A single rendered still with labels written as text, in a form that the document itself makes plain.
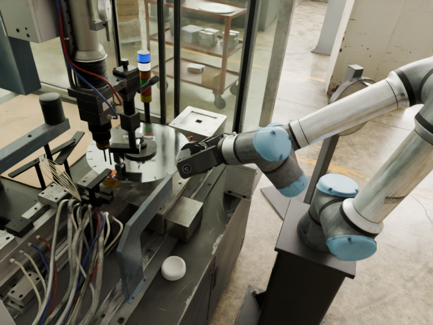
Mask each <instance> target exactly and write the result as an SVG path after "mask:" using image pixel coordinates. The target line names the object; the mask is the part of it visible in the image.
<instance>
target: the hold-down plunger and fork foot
mask: <svg viewBox="0 0 433 325"><path fill-rule="evenodd" d="M128 141H129V144H128V143H111V146H110V153H113V160H114V162H115V163H117V164H120V158H119V157H122V159H123V161H125V158H124V154H125V153H130V154H140V144H137V141H136V133H135V131H134V132H131V133H130V132H128Z"/></svg>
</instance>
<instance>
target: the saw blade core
mask: <svg viewBox="0 0 433 325"><path fill-rule="evenodd" d="M140 125H141V127H140V128H142V134H144V136H152V137H155V139H154V141H155V142H156V144H157V152H156V154H155V155H153V156H151V157H149V158H146V159H131V158H129V157H126V156H125V155H124V158H125V161H123V162H122V163H120V164H117V163H115V162H114V160H113V153H111V163H112V165H110V158H109V153H108V149H107V150H105V152H106V160H107V161H106V162H105V160H104V152H103V150H99V149H98V147H97V146H96V143H95V141H94V140H93V141H92V142H91V143H90V144H89V146H88V148H87V151H86V159H87V162H88V164H89V166H90V167H91V169H92V170H93V171H95V172H96V173H98V174H100V173H101V172H102V171H104V170H105V169H106V168H110V169H112V170H116V171H117V173H116V174H115V175H114V176H113V177H114V178H113V177H110V176H108V177H109V178H110V180H113V181H117V182H126V179H127V182H126V183H140V180H141V179H142V183H144V182H152V181H156V180H160V179H163V178H165V177H166V176H167V173H168V175H173V174H174V173H176V172H178V170H177V167H176V163H177V160H176V158H177V154H178V153H179V151H180V149H181V148H182V147H183V146H184V145H185V144H187V143H188V142H189V141H188V140H187V139H186V137H185V136H184V135H182V134H181V133H180V132H178V131H176V130H175V129H173V128H170V127H168V126H164V125H161V124H155V123H152V124H151V123H140ZM140 128H138V129H137V130H136V131H135V133H139V130H140ZM110 132H111V139H110V145H111V143H125V142H126V141H128V139H124V135H128V132H127V131H126V130H123V129H121V125H120V126H116V127H114V128H112V129H111V130H110ZM182 136H184V137H182ZM152 140H153V139H152ZM183 140H184V141H183ZM93 144H94V145H93ZM95 166H96V167H95ZM108 177H107V178H108ZM154 177H155V178H154ZM155 179H156V180H155Z"/></svg>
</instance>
